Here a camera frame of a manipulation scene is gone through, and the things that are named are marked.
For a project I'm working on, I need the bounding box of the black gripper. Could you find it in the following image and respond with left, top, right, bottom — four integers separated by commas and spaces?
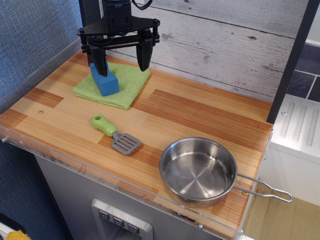
89, 0, 160, 77

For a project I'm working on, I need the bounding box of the stainless steel pan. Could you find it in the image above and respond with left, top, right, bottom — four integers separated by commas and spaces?
158, 136, 294, 209

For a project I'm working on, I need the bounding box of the green folded cloth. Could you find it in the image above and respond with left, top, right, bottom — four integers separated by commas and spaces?
73, 63, 150, 110

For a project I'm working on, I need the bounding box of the clear acrylic edge guard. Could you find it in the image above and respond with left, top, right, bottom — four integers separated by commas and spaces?
0, 124, 273, 237

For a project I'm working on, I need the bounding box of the blue wooden block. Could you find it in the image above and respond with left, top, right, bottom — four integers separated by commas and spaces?
89, 63, 120, 97

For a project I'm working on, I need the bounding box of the silver dispenser panel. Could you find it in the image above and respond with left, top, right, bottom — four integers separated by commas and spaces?
91, 198, 154, 240

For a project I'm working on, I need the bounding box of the white ridged appliance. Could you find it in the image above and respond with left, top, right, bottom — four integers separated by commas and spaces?
259, 94, 320, 205

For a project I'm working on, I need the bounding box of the yellow object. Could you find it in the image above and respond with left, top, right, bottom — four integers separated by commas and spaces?
6, 230, 31, 240

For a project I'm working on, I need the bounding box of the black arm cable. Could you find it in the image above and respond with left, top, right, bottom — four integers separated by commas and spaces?
130, 0, 153, 11

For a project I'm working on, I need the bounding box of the green handled grey spatula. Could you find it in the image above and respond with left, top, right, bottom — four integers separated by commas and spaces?
91, 114, 141, 155

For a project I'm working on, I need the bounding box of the black right post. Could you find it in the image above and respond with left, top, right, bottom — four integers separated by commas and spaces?
266, 0, 320, 124

